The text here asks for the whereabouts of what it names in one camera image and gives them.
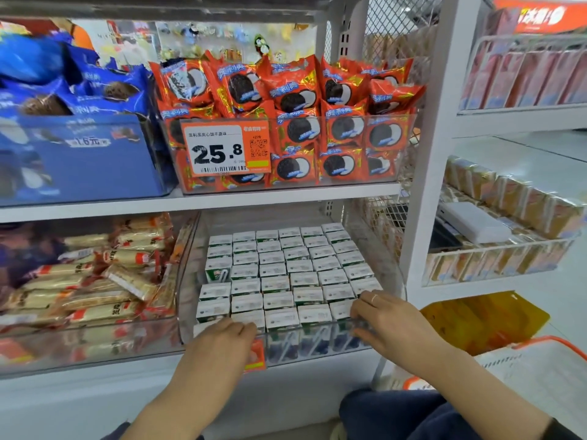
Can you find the white flat box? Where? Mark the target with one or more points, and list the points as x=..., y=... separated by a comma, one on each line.
x=474, y=222

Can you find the person's blue jeans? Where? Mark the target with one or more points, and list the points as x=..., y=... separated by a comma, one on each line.
x=394, y=419

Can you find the person's right hand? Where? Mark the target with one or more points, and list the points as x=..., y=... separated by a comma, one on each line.
x=394, y=330

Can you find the person's left hand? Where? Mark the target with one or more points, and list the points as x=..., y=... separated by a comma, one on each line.
x=216, y=362

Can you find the pile of blue snack packets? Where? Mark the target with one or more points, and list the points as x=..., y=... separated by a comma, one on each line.
x=18, y=247

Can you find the blue cardboard display box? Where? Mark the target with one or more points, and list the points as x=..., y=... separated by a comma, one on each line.
x=82, y=160

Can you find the small orange price tag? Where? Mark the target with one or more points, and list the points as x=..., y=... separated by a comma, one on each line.
x=255, y=354

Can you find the yellow orange snack packet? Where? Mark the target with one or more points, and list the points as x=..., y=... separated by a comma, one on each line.
x=486, y=321

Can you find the person's right forearm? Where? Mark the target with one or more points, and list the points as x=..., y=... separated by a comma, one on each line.
x=495, y=398

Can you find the rows of white juice cartons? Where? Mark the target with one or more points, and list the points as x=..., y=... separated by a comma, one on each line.
x=275, y=270

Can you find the pile of yellow wafer bars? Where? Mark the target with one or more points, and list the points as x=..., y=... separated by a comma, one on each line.
x=92, y=279

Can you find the stack of red cookie packets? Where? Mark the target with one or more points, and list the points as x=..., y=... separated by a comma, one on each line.
x=293, y=114

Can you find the large white orange price tag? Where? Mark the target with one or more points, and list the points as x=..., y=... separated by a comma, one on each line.
x=216, y=148

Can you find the clear plastic display bin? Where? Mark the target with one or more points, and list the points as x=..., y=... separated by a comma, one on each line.
x=82, y=348
x=385, y=261

